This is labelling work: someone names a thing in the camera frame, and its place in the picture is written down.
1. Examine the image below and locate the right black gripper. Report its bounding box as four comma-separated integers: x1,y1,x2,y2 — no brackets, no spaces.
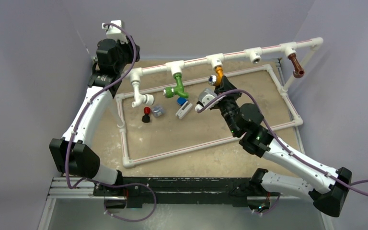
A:
213,77,241,137

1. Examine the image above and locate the orange plastic faucet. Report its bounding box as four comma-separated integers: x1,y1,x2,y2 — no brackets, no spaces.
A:
208,66,224,87

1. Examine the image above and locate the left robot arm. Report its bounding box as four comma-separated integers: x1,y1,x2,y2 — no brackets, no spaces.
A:
49,39,140,196

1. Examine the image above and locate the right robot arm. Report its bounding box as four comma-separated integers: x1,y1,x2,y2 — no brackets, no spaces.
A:
208,75,352,217

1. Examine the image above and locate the white plastic clip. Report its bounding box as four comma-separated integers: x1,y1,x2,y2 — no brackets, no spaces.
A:
175,101,193,119

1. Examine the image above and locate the blue small block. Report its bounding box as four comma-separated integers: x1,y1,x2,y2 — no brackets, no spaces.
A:
176,97,187,106

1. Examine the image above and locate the white plastic faucet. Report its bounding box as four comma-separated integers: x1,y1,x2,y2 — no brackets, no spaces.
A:
129,70,154,108

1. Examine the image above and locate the green plastic faucet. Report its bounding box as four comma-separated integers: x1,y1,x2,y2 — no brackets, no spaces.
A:
163,72,189,98

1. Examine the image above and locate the red and black knob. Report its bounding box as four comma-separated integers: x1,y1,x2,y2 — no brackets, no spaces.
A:
141,107,151,123

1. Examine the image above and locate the clear plastic small box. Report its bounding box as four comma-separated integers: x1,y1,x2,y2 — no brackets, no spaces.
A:
151,105,165,118

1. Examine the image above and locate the brown plastic faucet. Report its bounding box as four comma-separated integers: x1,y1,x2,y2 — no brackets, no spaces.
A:
288,53,305,79

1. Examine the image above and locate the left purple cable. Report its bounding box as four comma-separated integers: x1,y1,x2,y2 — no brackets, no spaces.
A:
65,23,140,190

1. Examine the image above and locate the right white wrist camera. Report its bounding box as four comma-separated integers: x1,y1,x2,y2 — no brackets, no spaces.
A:
195,88,223,113

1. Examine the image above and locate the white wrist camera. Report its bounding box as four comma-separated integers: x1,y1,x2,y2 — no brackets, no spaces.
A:
102,20,129,44
195,88,223,113

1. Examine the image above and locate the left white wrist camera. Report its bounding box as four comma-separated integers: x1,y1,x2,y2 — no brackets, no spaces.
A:
102,20,129,44

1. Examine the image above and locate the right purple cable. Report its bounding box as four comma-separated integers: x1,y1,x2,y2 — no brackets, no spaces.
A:
197,89,368,201

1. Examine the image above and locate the white PVC pipe frame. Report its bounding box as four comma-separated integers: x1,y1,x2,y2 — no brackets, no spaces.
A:
114,37,324,168

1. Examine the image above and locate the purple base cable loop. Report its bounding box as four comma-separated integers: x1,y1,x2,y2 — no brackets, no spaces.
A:
103,185,159,224

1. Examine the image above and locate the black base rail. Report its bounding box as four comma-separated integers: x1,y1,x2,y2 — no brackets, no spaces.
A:
93,176,279,208

